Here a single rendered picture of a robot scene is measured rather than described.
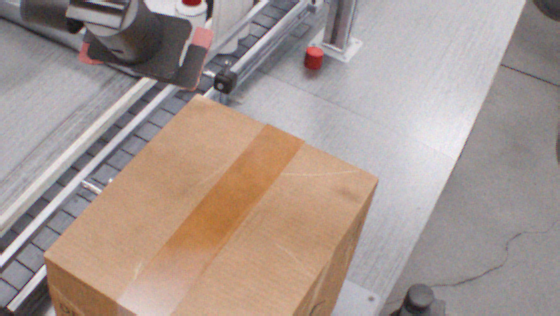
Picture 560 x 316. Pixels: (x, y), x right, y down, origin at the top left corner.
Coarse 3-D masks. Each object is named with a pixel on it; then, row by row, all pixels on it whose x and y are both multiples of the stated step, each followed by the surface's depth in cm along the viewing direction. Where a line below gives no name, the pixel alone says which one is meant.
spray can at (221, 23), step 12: (216, 0) 128; (228, 0) 127; (240, 0) 128; (216, 12) 130; (228, 12) 129; (240, 12) 131; (216, 24) 131; (228, 24) 131; (216, 36) 133; (228, 48) 135
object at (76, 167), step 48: (288, 0) 152; (240, 48) 138; (144, 96) 125; (192, 96) 127; (96, 144) 116; (144, 144) 118; (48, 192) 108; (0, 240) 100; (48, 240) 102; (0, 288) 94
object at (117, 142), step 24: (264, 0) 136; (240, 24) 129; (216, 48) 124; (168, 96) 115; (144, 120) 110; (120, 144) 106; (96, 168) 102; (72, 192) 98; (48, 216) 95; (24, 240) 91; (0, 264) 88
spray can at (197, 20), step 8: (184, 0) 116; (192, 0) 115; (200, 0) 116; (176, 8) 117; (184, 8) 116; (192, 8) 116; (200, 8) 117; (184, 16) 117; (192, 16) 117; (200, 16) 117; (192, 24) 118; (200, 24) 119; (192, 32) 119; (184, 48) 121
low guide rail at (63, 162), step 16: (144, 80) 123; (128, 96) 120; (112, 112) 117; (96, 128) 114; (80, 144) 111; (64, 160) 108; (48, 176) 106; (32, 192) 103; (16, 208) 100; (0, 224) 98
